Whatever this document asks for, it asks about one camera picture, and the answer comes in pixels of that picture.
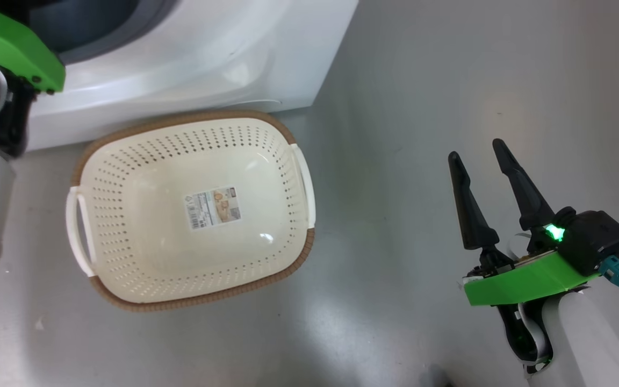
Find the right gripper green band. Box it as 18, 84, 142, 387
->
448, 138, 601, 307

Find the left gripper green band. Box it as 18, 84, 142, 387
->
0, 0, 67, 95

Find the white washing machine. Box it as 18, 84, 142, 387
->
19, 0, 360, 152

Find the cream basket with brown rim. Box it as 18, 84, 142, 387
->
66, 110, 316, 313

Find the printed basket label sticker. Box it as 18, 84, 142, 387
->
183, 186, 242, 231

